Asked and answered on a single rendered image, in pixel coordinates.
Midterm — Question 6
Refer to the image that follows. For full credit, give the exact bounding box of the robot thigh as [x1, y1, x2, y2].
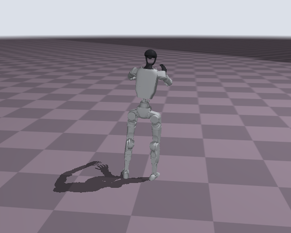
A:
[149, 111, 162, 151]
[127, 109, 138, 149]

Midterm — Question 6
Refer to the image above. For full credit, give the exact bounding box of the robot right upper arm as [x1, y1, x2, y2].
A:
[157, 70, 172, 86]

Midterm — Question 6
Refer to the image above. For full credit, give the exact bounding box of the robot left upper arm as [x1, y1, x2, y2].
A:
[128, 67, 138, 81]

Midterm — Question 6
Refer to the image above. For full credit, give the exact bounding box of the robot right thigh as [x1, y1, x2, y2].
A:
[149, 111, 162, 151]

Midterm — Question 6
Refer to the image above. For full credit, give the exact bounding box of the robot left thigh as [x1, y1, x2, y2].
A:
[127, 109, 138, 149]

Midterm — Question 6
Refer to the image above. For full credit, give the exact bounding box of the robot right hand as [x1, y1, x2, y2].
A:
[160, 64, 167, 72]

